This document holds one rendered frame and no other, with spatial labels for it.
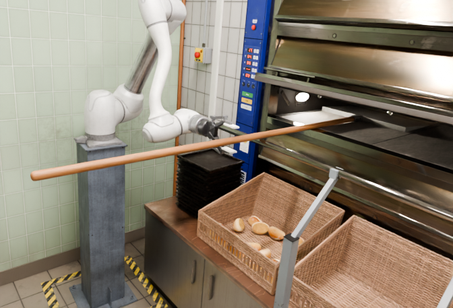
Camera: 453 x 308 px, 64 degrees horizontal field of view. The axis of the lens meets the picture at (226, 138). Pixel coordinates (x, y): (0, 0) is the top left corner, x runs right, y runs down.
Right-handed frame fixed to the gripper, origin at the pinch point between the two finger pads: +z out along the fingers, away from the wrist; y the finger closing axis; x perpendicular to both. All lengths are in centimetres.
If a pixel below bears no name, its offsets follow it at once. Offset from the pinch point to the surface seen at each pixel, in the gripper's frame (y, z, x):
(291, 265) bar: 35, 43, 4
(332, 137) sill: 2, 14, -54
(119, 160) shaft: 0, 2, 51
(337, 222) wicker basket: 40, 29, -46
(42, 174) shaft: 1, 2, 75
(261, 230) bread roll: 58, -6, -33
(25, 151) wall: 35, -119, 55
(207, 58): -24, -85, -49
